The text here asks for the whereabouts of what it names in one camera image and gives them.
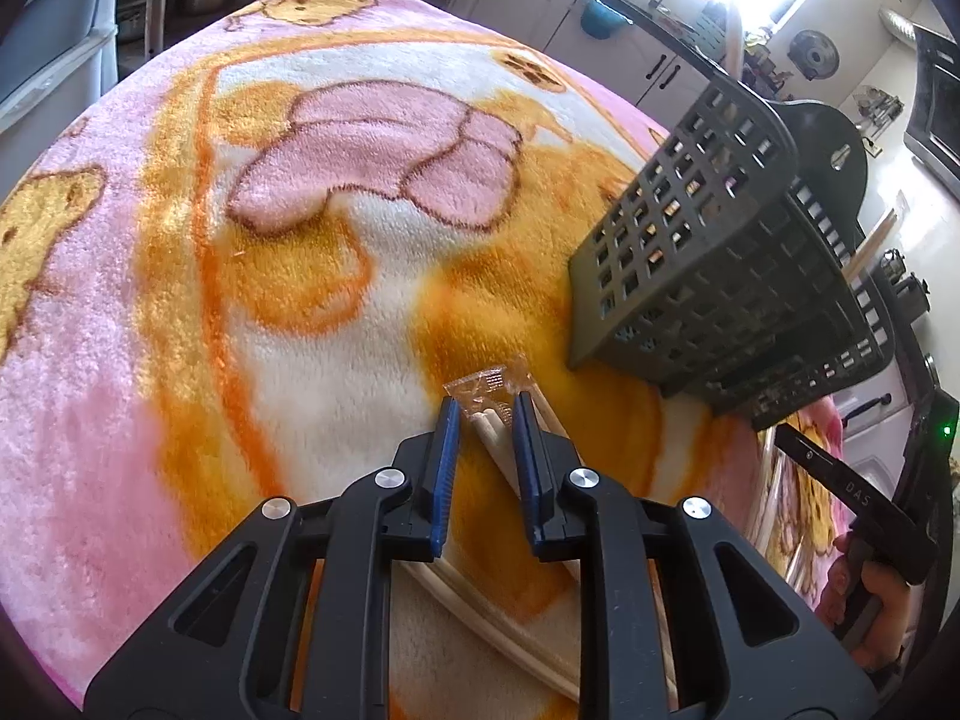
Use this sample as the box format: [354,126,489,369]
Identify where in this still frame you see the long wooden chopstick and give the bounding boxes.
[525,388,682,715]

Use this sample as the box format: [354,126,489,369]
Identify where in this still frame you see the wooden chopsticks bundle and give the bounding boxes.
[844,206,901,280]

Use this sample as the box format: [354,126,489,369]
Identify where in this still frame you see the black range hood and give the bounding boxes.
[904,22,960,182]

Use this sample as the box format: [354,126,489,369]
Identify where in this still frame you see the silver exhaust duct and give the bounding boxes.
[877,6,920,46]

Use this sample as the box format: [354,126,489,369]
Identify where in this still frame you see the bare wooden chopsticks pair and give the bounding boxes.
[403,561,582,717]

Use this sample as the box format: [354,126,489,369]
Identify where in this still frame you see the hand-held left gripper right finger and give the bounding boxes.
[512,392,880,720]

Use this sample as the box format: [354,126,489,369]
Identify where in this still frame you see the person's right hand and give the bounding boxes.
[816,532,920,674]

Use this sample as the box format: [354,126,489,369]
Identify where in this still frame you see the white drawer cabinet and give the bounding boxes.
[0,0,122,162]

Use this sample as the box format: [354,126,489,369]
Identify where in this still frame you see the white kitchen base cabinets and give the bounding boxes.
[442,0,725,112]

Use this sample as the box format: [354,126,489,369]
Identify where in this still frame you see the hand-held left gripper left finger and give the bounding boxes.
[86,396,461,720]

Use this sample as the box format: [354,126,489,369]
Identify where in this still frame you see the blue hanging trash bin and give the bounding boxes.
[577,0,628,43]

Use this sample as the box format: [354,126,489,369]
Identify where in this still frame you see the black slotted utensil basket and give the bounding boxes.
[566,52,897,432]

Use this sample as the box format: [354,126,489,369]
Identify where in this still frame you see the black kitchen countertop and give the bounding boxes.
[480,0,740,83]

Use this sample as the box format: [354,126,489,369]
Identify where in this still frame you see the small wall fan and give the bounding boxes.
[787,28,842,80]

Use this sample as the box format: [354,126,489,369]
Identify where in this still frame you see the pink printed blanket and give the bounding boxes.
[0,0,845,720]

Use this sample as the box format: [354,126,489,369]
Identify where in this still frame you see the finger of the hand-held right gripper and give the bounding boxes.
[774,424,852,500]

